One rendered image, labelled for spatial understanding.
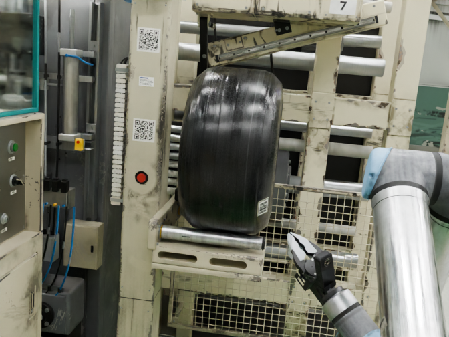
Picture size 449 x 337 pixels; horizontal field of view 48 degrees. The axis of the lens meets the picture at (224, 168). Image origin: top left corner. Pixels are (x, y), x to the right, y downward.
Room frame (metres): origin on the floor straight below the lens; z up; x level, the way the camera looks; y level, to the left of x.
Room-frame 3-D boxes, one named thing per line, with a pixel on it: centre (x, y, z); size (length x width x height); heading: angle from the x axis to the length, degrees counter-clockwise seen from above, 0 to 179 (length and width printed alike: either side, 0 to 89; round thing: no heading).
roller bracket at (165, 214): (1.73, 0.19, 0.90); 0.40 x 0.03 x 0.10; 174
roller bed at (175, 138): (2.11, 0.19, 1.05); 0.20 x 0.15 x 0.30; 84
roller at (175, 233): (1.57, 0.02, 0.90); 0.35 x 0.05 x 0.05; 84
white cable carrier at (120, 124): (1.70, 0.36, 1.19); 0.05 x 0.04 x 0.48; 174
